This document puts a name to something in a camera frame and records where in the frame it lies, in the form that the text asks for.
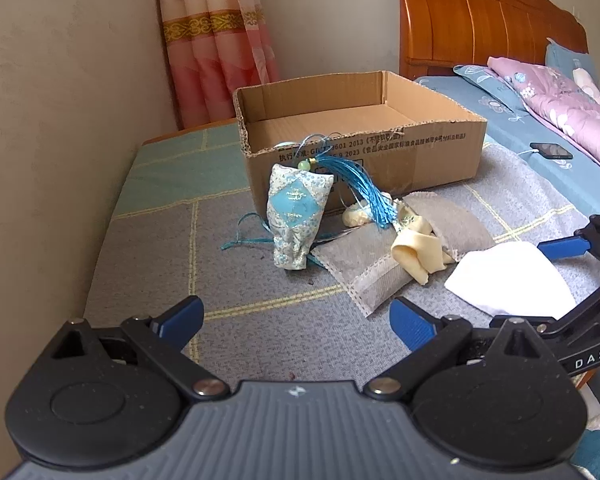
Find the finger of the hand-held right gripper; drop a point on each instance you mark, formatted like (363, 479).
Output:
(562, 248)
(590, 310)

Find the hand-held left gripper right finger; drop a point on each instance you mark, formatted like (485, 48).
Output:
(412, 322)

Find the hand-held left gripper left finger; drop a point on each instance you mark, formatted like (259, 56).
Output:
(180, 317)

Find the grey fabric pouch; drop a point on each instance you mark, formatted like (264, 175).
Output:
(460, 225)
(360, 270)

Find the blue floral tasselled sachet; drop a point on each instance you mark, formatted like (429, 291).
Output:
(295, 210)

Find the brown cardboard box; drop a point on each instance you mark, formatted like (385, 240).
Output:
(430, 160)

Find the blue floral bed sheet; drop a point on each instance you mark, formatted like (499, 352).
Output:
(545, 185)

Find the black smartphone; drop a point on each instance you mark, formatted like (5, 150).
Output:
(552, 151)

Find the pink floral quilt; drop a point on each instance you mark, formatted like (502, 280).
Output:
(570, 110)

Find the small white pillow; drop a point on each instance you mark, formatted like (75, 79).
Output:
(587, 82)

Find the blue pillow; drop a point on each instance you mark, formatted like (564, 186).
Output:
(560, 57)

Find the wooden headboard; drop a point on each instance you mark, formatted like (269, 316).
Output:
(480, 15)

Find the pink patterned curtain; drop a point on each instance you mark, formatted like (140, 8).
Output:
(215, 40)

